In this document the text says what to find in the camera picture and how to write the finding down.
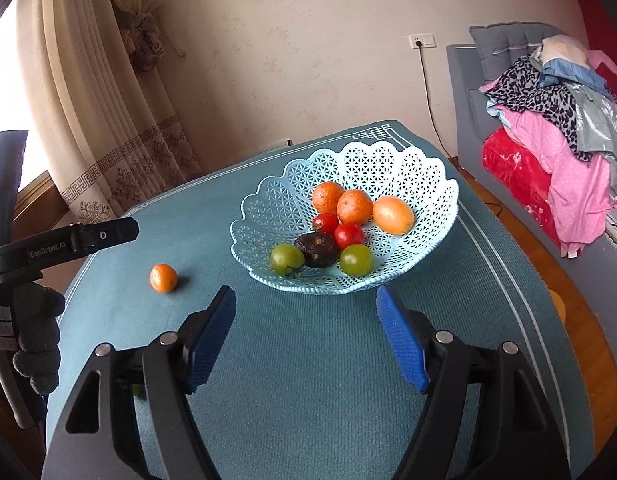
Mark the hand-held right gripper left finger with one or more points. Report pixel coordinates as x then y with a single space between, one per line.
213 340

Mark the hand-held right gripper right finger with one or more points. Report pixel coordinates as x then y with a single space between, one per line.
401 340

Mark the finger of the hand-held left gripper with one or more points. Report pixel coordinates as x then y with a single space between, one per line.
113 234

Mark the orange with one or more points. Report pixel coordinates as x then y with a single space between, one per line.
326 196
163 277
355 206

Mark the yellow-green tomato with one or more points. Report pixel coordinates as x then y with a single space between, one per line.
357 260

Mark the green tomato with stem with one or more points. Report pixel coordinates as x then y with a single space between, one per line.
286 257

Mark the dark brown avocado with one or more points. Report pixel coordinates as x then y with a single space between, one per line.
316 250

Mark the small red tomato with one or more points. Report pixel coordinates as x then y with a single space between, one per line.
324 222

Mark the light blue plastic basket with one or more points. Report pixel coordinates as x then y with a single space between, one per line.
268 210

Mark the person's left hand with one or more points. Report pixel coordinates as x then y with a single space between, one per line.
41 335

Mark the wooden window sill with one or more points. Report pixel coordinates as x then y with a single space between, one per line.
38 200

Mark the teal tablecloth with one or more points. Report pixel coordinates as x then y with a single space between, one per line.
313 360

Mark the beige patterned curtain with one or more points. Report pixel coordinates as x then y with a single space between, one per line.
103 110

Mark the smooth orange tomato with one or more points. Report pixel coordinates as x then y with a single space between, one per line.
393 215

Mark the yellow stool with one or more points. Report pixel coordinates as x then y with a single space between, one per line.
557 305

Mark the bright window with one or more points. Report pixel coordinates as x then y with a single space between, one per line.
8 85

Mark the red floral blanket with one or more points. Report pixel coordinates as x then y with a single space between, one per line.
513 175

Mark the pile of clothes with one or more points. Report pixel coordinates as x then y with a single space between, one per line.
573 185

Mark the grey sofa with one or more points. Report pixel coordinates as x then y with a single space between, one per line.
466 110

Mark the leopard print garment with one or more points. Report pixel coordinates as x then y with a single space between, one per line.
538 95

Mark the shiny grey-green garment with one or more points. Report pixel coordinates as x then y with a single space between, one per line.
598 120

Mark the blue denim garment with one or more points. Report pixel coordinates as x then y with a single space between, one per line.
568 72

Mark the grey quilted cushion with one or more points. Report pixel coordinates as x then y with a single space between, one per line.
508 42

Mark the cream white garment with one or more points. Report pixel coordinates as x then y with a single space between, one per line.
563 50

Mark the white wall socket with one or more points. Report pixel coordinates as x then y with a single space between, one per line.
426 41

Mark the red wall hanging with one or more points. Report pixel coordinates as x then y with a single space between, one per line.
603 25

